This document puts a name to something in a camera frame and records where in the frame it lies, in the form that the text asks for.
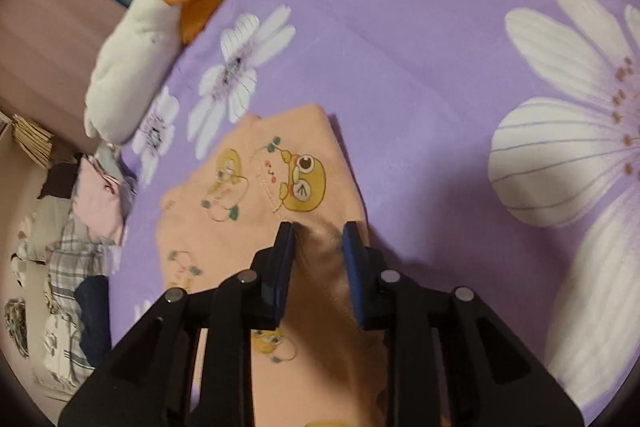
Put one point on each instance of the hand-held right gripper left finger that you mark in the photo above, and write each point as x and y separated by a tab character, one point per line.
284	259

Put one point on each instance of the plaid cloth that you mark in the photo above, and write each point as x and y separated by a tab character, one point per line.
65	262

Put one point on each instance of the white plush goose toy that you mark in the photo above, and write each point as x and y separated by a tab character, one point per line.
135	57

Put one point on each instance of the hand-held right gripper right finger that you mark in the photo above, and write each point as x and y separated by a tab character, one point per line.
354	269

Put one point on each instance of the dark navy cloth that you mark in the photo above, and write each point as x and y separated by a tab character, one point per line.
92	314

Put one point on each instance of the purple floral bedsheet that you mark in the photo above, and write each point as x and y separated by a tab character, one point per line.
425	57

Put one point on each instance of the orange cartoon print garment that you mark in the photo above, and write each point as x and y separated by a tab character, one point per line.
240	207

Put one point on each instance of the pink cloth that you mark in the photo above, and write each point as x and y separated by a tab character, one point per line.
97	207

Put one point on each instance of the light grey cloth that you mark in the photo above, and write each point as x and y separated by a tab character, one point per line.
116	167

